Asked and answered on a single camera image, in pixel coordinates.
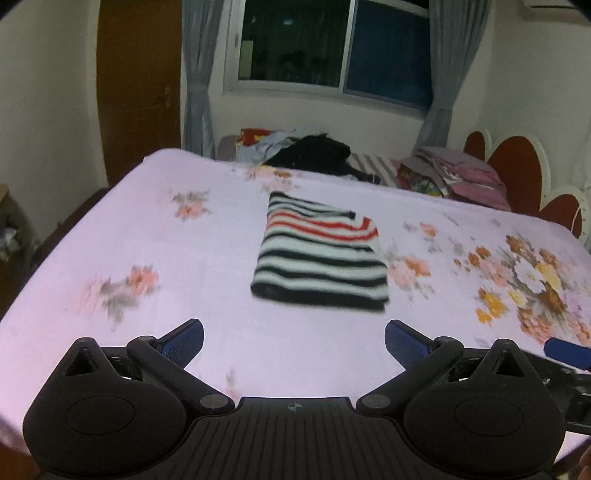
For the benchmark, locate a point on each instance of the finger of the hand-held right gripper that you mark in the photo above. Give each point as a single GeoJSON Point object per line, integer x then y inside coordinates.
{"type": "Point", "coordinates": [568, 353]}

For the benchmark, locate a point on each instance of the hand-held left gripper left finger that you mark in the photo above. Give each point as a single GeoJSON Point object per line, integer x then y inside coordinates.
{"type": "Point", "coordinates": [184, 341]}

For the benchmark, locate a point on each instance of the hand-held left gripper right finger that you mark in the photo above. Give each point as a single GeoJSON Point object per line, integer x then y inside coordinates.
{"type": "Point", "coordinates": [406, 344]}

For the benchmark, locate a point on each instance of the red black white striped sweater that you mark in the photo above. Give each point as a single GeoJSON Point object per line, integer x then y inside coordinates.
{"type": "Point", "coordinates": [318, 249]}

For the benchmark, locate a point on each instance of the black clothes pile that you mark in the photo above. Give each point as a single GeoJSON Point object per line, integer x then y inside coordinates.
{"type": "Point", "coordinates": [314, 152]}

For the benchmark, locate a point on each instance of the light coloured clothes pile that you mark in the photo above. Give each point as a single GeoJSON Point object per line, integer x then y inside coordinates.
{"type": "Point", "coordinates": [263, 143]}

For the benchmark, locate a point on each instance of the pink floral bed sheet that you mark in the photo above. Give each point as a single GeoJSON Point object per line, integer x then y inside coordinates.
{"type": "Point", "coordinates": [207, 258]}

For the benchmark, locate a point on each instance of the colourful floral cloth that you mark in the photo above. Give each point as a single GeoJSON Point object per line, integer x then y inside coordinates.
{"type": "Point", "coordinates": [420, 182]}

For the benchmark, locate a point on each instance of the stack of pink grey bedding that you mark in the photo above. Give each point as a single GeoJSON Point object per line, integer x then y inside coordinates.
{"type": "Point", "coordinates": [471, 177]}

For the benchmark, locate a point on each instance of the grey striped mattress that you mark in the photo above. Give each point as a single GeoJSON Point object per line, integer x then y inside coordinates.
{"type": "Point", "coordinates": [374, 166]}

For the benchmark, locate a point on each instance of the red and white headboard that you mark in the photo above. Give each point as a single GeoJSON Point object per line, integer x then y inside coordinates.
{"type": "Point", "coordinates": [517, 166]}

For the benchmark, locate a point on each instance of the brown wooden door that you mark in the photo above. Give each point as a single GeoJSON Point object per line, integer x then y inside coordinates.
{"type": "Point", "coordinates": [138, 92]}

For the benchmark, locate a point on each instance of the grey curtain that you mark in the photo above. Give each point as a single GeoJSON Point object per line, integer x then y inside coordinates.
{"type": "Point", "coordinates": [198, 69]}
{"type": "Point", "coordinates": [452, 55]}

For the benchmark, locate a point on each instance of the sliding glass window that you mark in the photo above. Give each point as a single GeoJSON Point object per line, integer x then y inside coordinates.
{"type": "Point", "coordinates": [295, 41]}

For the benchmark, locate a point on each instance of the white air conditioner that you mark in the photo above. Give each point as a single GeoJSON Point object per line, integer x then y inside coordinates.
{"type": "Point", "coordinates": [554, 3]}

